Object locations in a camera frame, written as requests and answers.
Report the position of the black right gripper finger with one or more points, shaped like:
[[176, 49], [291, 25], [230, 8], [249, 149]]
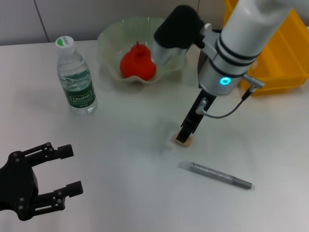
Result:
[[184, 135]]

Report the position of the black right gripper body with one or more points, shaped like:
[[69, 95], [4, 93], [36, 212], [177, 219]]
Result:
[[198, 113]]

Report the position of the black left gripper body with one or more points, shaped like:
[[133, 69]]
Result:
[[18, 184]]

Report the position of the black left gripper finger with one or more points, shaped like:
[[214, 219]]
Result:
[[54, 153], [59, 195]]

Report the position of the beige eraser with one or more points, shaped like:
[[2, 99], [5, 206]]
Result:
[[190, 142]]

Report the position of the clear water bottle green label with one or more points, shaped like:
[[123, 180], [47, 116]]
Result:
[[78, 91]]

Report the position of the orange fruit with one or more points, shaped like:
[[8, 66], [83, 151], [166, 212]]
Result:
[[137, 65]]

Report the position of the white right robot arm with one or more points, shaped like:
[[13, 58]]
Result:
[[243, 38]]

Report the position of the grey marker pen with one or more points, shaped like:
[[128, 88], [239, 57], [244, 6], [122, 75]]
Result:
[[214, 174]]

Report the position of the black mesh pen holder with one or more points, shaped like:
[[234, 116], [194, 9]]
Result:
[[201, 60]]

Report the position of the green glass fruit bowl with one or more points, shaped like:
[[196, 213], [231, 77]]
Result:
[[113, 41]]

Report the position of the yellow plastic bin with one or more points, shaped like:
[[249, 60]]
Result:
[[285, 60]]

